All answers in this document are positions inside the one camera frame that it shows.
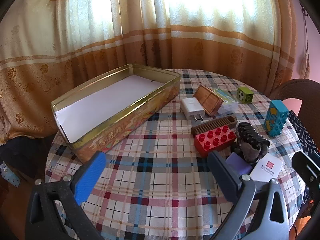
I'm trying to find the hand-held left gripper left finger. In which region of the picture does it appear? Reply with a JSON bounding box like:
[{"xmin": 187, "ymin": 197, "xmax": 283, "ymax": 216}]
[{"xmin": 25, "ymin": 151, "xmax": 107, "ymax": 240}]

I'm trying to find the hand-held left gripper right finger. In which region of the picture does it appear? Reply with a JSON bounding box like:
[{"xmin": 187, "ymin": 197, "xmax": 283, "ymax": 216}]
[{"xmin": 207, "ymin": 151, "xmax": 290, "ymax": 240}]

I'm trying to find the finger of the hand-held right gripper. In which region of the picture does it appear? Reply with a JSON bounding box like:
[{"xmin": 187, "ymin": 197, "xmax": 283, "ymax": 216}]
[{"xmin": 291, "ymin": 152, "xmax": 320, "ymax": 200}]

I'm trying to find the small purple box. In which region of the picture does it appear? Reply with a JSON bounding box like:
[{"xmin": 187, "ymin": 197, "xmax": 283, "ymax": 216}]
[{"xmin": 226, "ymin": 152, "xmax": 253, "ymax": 177}]

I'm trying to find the red toy brick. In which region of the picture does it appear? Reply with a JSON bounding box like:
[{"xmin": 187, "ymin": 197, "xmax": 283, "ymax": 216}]
[{"xmin": 194, "ymin": 125, "xmax": 237, "ymax": 157}]

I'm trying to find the brown wooden comb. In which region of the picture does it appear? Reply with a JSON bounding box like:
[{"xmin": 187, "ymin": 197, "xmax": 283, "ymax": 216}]
[{"xmin": 191, "ymin": 116, "xmax": 238, "ymax": 137}]

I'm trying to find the teal toy block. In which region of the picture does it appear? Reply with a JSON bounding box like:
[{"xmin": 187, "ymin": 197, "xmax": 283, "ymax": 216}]
[{"xmin": 265, "ymin": 99, "xmax": 290, "ymax": 137}]

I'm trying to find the gold rectangular tin box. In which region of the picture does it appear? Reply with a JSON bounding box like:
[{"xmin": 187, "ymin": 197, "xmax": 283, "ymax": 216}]
[{"xmin": 50, "ymin": 64, "xmax": 181, "ymax": 162}]

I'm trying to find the green and white plastic packet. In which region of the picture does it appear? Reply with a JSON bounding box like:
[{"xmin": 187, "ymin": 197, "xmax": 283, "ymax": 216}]
[{"xmin": 214, "ymin": 88, "xmax": 238, "ymax": 117}]

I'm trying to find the white charger plug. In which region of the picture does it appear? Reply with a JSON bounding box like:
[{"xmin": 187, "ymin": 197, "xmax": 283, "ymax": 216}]
[{"xmin": 180, "ymin": 97, "xmax": 206, "ymax": 128}]

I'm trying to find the brown carved wooden box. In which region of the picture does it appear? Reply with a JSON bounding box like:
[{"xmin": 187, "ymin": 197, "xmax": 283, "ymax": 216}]
[{"xmin": 192, "ymin": 84, "xmax": 224, "ymax": 117}]

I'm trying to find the green cube toy block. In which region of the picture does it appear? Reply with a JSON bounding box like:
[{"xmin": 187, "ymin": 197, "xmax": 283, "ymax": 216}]
[{"xmin": 237, "ymin": 87, "xmax": 253, "ymax": 104}]

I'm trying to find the dark feather print cushion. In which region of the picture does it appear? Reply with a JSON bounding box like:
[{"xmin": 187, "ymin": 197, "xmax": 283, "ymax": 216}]
[{"xmin": 287, "ymin": 110, "xmax": 320, "ymax": 155}]

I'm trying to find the dark cloth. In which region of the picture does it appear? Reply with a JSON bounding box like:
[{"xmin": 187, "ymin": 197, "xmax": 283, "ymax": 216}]
[{"xmin": 0, "ymin": 136, "xmax": 54, "ymax": 180}]

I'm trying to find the white paper liner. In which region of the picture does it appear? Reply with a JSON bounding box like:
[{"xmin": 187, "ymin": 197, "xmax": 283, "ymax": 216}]
[{"xmin": 55, "ymin": 75, "xmax": 163, "ymax": 142}]

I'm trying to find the pale blue patterned pack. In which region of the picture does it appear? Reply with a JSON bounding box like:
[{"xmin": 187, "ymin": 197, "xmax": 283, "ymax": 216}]
[{"xmin": 0, "ymin": 162, "xmax": 22, "ymax": 188}]

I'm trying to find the brown wicker chair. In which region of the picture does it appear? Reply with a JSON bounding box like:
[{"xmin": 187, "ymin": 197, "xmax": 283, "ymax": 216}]
[{"xmin": 270, "ymin": 78, "xmax": 320, "ymax": 113}]

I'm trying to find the curtain tieback tassel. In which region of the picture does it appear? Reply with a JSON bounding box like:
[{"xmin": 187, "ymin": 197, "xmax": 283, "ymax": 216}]
[{"xmin": 299, "ymin": 7, "xmax": 312, "ymax": 78}]

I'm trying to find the orange and cream curtain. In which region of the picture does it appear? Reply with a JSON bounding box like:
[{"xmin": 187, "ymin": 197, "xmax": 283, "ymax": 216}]
[{"xmin": 0, "ymin": 0, "xmax": 304, "ymax": 145}]

